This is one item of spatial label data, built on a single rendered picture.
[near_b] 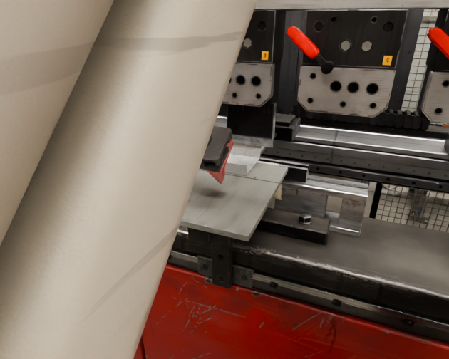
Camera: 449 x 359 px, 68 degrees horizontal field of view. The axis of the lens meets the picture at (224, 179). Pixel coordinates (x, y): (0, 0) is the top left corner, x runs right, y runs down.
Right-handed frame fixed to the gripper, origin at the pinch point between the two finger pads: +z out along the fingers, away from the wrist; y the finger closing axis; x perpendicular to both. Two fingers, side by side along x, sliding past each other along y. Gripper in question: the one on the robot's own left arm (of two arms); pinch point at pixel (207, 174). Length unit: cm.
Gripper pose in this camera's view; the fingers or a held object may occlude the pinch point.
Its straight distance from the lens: 57.7
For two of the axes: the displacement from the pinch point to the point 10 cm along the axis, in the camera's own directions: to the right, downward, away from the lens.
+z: 1.7, 5.8, 8.0
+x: -3.3, 7.9, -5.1
